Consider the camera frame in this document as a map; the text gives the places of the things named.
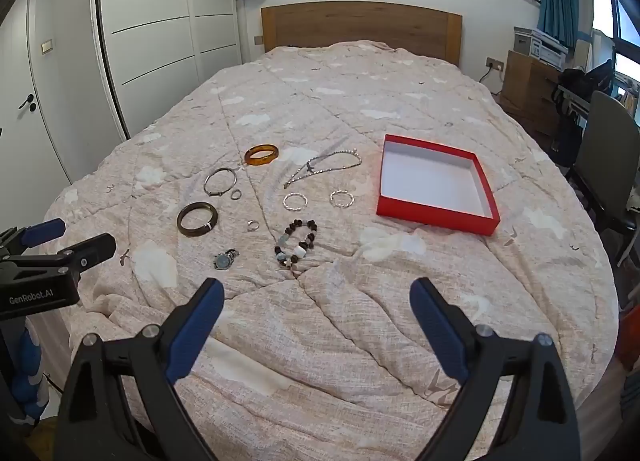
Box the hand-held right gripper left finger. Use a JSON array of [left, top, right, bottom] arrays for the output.
[[54, 277, 226, 461]]

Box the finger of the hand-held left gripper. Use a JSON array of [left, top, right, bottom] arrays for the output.
[[0, 233, 117, 278], [0, 218, 67, 259]]

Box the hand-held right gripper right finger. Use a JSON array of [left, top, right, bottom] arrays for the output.
[[409, 276, 583, 461]]

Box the thin silver bangle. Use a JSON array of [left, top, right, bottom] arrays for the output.
[[203, 167, 238, 197]]

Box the red cardboard box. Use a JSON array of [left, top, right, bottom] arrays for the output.
[[376, 134, 501, 237]]

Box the silver wristwatch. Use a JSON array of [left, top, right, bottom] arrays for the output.
[[214, 248, 240, 271]]

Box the dark brown bangle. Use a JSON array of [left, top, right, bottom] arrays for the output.
[[176, 202, 219, 238]]

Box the white door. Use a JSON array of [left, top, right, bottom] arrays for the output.
[[0, 0, 86, 192]]

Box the amber bangle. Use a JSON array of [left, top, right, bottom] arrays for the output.
[[243, 143, 280, 167]]

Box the white wardrobe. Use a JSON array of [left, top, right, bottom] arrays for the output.
[[92, 0, 243, 142]]

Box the grey chair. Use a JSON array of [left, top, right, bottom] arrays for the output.
[[565, 90, 640, 267]]

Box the beige cloud-patterned blanket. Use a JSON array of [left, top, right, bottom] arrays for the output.
[[42, 41, 618, 461]]

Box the wooden cabinet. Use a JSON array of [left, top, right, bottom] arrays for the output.
[[500, 50, 563, 137]]

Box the black bag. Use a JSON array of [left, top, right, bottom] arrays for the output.
[[552, 60, 616, 167]]

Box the white printer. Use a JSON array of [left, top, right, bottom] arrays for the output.
[[530, 36, 570, 66]]

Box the wooden headboard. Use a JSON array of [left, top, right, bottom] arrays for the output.
[[261, 1, 463, 66]]

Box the window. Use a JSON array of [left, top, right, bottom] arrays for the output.
[[591, 0, 640, 92]]

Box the beaded bracelet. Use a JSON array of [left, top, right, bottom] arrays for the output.
[[273, 219, 319, 270]]

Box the silver chain necklace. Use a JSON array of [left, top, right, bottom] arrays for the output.
[[283, 148, 363, 190]]

